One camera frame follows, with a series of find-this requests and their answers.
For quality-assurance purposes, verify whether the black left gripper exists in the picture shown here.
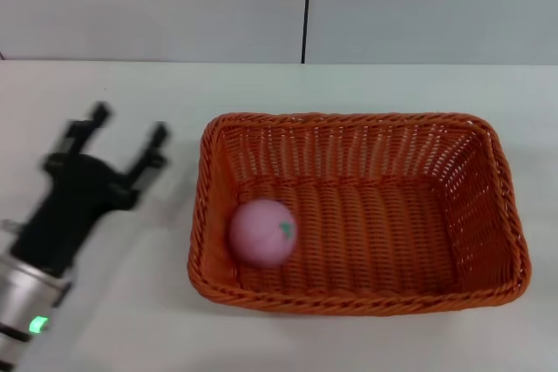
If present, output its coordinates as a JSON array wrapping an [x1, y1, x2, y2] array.
[[10, 101, 171, 278]]

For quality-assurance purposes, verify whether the pink peach toy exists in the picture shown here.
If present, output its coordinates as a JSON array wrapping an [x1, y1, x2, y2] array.
[[228, 198, 299, 269]]

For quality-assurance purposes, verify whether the black vertical wall strip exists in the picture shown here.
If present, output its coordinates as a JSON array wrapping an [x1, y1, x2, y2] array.
[[300, 0, 314, 64]]

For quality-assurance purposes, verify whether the orange woven plastic basket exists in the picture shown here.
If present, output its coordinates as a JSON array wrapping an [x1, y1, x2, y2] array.
[[187, 111, 534, 319]]

